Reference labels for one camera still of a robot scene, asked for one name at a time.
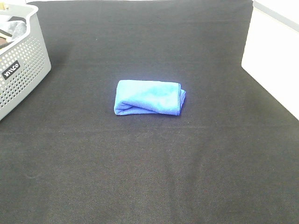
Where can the blue microfiber towel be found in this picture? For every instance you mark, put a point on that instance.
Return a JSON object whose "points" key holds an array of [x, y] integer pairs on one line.
{"points": [[148, 97]]}

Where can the black table cloth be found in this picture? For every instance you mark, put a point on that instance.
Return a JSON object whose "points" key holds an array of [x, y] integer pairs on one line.
{"points": [[230, 157]]}

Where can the white plastic storage box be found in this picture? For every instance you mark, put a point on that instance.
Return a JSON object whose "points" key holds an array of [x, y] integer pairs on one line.
{"points": [[271, 52]]}

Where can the grey perforated laundry basket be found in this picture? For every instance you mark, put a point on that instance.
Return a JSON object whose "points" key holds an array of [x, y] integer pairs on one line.
{"points": [[23, 63]]}

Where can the grey towel in basket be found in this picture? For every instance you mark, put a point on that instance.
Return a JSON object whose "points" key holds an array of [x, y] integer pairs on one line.
{"points": [[12, 30]]}

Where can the brown yellow cloth in basket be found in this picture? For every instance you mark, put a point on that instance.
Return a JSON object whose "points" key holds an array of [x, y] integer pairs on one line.
{"points": [[5, 39]]}

